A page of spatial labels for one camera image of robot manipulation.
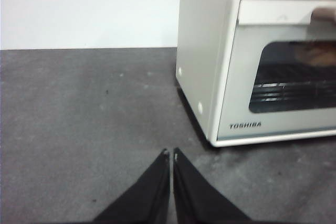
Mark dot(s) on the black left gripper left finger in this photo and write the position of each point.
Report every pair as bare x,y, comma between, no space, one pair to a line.
147,200

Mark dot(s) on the white toaster oven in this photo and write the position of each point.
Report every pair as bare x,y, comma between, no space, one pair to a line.
202,51

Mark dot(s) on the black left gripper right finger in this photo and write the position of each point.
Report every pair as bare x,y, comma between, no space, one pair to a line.
197,200

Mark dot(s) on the golden bread loaf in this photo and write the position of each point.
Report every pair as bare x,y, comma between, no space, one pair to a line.
317,54

